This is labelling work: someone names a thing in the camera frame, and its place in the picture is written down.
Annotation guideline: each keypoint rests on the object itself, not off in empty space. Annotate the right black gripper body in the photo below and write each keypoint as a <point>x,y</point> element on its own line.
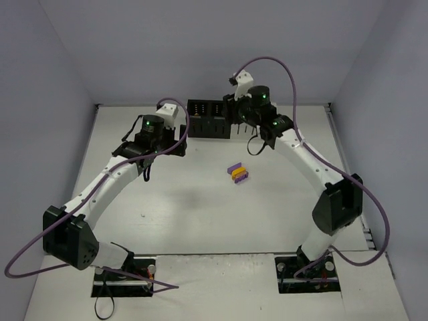
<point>229,108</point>

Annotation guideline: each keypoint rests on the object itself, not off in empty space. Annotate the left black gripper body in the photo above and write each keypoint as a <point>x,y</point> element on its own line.
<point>180,141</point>

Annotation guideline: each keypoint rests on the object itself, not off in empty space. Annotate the purple curved lego top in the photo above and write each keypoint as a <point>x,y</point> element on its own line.
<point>233,167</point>

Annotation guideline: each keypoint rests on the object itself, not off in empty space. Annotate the yellow curved lego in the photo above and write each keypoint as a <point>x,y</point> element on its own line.
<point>238,172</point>

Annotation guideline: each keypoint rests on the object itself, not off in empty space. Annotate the pink patterned lego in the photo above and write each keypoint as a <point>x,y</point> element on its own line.
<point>241,177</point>

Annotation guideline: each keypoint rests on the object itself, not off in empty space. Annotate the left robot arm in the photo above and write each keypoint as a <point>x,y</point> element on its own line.
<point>69,229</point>

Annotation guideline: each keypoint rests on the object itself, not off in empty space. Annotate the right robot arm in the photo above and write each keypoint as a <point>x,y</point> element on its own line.
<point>339,199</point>

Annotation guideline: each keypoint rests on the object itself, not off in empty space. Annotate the white slotted double container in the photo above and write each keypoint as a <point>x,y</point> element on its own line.
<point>242,130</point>

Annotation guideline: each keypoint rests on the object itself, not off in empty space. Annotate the black slotted double container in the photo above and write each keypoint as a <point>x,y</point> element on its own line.
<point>212,124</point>

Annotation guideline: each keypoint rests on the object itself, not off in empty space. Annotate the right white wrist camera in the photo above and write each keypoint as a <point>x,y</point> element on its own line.
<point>242,81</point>

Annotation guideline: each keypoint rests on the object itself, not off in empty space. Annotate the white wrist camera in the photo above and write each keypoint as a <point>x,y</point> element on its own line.
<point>169,113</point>
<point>242,81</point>

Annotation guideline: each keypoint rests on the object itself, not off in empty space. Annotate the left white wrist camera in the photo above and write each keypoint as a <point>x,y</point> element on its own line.
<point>169,113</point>

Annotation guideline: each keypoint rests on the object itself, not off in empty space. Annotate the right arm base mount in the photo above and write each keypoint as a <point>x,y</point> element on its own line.
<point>296,275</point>

